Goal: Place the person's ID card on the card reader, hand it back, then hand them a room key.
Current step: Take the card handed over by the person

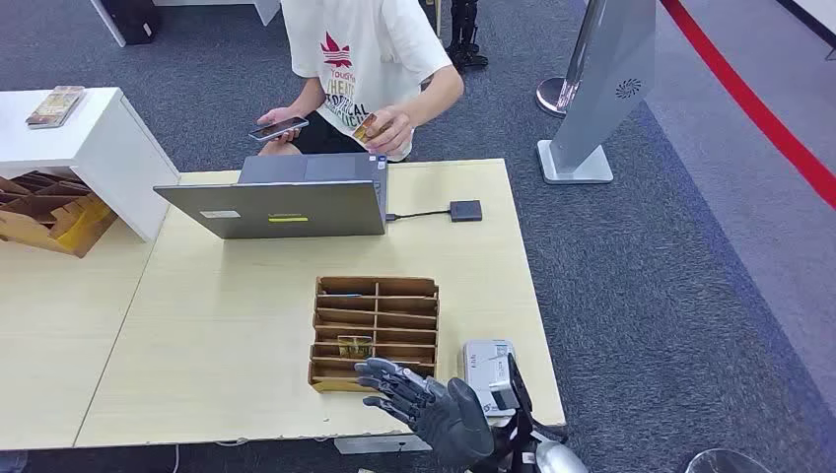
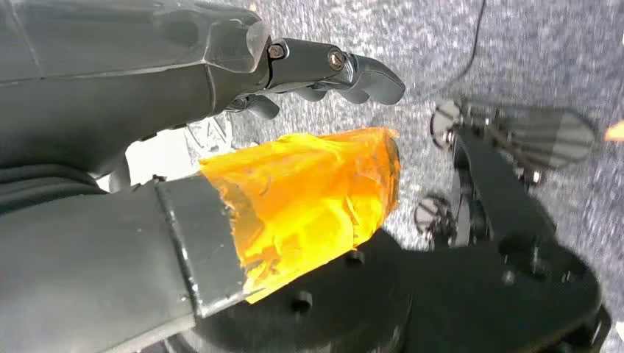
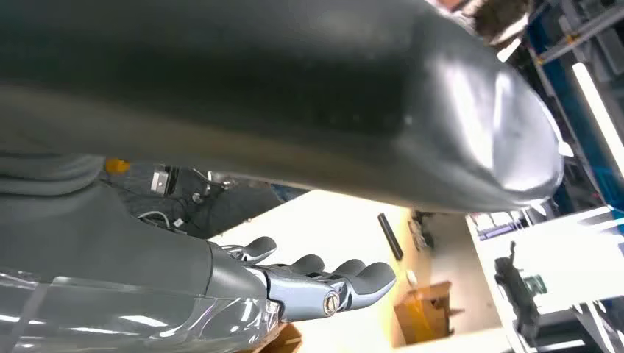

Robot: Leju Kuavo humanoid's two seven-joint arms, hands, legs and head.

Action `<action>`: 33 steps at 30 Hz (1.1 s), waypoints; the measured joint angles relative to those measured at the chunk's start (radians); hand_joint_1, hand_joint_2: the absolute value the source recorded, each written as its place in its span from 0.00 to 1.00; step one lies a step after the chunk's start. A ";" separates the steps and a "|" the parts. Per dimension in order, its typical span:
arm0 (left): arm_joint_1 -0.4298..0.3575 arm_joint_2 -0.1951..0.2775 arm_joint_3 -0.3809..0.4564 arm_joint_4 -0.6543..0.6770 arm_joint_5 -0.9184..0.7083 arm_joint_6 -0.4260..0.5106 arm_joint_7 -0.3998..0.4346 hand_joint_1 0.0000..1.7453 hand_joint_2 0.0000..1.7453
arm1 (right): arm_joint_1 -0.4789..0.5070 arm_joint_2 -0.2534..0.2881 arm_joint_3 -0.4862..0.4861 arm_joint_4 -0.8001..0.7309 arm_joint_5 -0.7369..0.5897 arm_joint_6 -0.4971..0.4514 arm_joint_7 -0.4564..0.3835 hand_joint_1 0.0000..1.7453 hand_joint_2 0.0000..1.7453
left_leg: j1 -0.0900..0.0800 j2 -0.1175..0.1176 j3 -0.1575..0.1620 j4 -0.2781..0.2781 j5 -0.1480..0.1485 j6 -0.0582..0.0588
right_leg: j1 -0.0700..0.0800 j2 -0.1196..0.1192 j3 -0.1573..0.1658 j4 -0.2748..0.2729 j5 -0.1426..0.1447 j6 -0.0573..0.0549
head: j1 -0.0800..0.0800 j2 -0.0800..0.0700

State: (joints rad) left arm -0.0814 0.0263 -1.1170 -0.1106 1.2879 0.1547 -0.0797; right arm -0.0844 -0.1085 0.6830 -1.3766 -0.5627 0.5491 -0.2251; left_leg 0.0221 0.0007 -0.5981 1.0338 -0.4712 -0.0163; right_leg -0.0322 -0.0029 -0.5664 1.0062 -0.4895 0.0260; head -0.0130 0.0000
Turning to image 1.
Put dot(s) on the person's left hand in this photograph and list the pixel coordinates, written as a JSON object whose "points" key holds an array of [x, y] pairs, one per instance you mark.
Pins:
{"points": [[395, 130]]}

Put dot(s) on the black smartphone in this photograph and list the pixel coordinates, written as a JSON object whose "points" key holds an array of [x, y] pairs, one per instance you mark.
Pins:
{"points": [[277, 129]]}

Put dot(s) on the person's right forearm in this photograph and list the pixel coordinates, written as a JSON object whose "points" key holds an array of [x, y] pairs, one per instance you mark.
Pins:
{"points": [[310, 98]]}

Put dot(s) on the brown cardboard organizer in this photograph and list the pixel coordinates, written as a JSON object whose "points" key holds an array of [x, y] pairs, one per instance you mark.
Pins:
{"points": [[46, 219]]}

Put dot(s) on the yellow patterned ID card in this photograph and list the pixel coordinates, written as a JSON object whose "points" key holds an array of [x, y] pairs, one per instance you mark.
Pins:
{"points": [[366, 128]]}

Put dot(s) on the wooden slotted card organizer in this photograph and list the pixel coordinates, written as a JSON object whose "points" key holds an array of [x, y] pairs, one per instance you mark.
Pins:
{"points": [[405, 320]]}

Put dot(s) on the small black usb box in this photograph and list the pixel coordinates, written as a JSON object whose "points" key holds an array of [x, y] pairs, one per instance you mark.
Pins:
{"points": [[466, 211]]}

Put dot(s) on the red barrier belt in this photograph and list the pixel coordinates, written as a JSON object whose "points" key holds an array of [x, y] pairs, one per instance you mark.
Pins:
{"points": [[751, 104]]}

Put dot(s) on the clear round glass object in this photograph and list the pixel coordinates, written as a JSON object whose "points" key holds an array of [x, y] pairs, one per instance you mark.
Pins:
{"points": [[725, 462]]}

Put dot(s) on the person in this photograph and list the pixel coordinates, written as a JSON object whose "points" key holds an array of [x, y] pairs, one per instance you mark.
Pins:
{"points": [[366, 39]]}

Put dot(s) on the white card reader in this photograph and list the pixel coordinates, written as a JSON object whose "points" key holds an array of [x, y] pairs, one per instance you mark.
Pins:
{"points": [[479, 365]]}

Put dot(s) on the black tripod stand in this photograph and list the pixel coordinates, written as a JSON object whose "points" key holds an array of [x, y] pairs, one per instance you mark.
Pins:
{"points": [[465, 39]]}

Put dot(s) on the white side table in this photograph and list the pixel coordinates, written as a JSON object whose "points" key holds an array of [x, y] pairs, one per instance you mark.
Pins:
{"points": [[78, 140]]}

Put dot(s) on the chrome stanchion post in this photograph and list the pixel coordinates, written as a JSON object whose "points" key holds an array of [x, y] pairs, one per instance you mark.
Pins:
{"points": [[555, 96]]}

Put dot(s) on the stack of patterned cards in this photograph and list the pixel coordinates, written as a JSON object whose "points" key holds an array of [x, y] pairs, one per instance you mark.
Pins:
{"points": [[55, 106]]}

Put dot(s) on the grey laptop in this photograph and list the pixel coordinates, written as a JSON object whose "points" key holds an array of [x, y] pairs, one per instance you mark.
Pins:
{"points": [[294, 209]]}

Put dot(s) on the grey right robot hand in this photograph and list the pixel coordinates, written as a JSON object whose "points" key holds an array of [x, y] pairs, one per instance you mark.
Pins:
{"points": [[457, 424]]}

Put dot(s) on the yellow green room key card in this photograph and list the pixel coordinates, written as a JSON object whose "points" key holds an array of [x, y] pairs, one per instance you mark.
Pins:
{"points": [[355, 346]]}

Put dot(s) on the person's right hand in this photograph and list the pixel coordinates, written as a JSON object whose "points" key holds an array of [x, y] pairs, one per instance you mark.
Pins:
{"points": [[281, 114]]}

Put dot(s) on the person's left forearm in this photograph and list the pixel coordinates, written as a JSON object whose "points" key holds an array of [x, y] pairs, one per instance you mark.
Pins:
{"points": [[437, 91]]}

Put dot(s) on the grey kiosk stand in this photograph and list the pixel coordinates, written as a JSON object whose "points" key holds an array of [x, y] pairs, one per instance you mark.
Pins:
{"points": [[607, 65]]}

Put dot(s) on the black cabinet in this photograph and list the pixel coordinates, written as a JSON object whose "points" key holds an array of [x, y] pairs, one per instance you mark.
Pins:
{"points": [[130, 19]]}

